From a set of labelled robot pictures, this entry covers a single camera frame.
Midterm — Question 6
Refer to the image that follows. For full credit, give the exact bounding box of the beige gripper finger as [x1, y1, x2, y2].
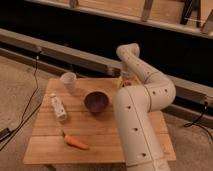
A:
[118, 80, 133, 88]

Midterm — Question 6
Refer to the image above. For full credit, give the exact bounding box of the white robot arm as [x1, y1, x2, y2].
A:
[113, 43, 176, 171]

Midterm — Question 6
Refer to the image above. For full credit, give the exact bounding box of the dark purple bowl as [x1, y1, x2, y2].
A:
[84, 91, 109, 113]

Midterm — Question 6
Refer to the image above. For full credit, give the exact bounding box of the white plastic cup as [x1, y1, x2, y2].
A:
[60, 72, 77, 93]

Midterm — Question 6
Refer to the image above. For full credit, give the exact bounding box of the wooden table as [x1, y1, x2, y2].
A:
[23, 77, 177, 166]

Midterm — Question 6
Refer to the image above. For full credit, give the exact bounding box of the white bottle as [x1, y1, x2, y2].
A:
[50, 93, 67, 122]

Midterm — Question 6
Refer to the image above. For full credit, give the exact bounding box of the orange carrot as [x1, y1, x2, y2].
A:
[62, 132, 89, 150]

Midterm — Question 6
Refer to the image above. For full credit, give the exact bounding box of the black cable at right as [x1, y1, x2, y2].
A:
[183, 101, 213, 141]

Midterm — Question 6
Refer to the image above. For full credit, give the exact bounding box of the black cable on floor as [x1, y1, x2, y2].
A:
[0, 49, 43, 152]

